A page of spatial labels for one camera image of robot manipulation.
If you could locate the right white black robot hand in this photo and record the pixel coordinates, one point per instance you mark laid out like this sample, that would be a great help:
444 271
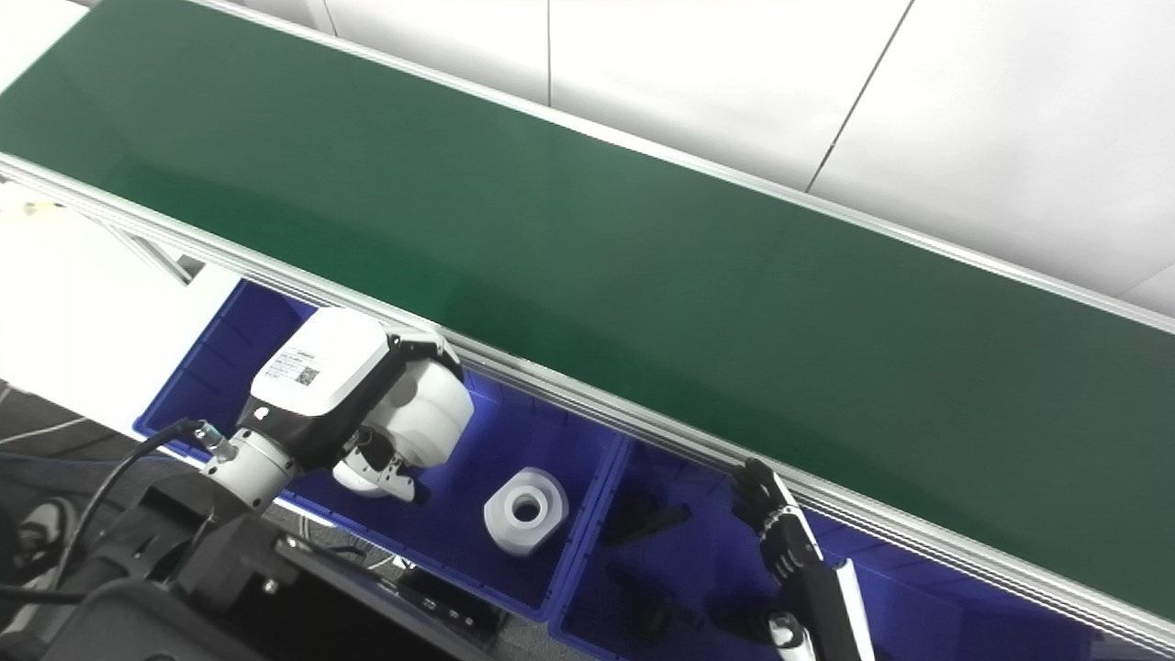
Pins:
808 578

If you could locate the black angular plastic part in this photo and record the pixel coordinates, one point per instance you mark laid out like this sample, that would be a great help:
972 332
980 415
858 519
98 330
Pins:
656 610
647 519

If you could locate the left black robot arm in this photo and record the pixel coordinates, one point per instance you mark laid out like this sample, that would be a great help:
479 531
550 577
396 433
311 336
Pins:
138 551

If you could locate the blue bin with white parts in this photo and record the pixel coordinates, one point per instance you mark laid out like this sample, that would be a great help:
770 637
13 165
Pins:
459 532

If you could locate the blue bin with black parts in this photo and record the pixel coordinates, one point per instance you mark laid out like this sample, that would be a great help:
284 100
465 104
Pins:
918 606

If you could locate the black power strip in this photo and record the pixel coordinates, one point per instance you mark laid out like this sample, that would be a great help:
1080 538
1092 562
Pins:
450 601

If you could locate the aluminium conveyor leg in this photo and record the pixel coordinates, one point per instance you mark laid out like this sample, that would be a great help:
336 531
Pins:
156 252

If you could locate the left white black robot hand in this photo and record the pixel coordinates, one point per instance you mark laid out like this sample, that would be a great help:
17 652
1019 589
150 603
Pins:
317 367

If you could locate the grey white shoe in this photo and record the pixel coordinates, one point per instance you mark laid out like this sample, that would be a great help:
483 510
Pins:
46 528

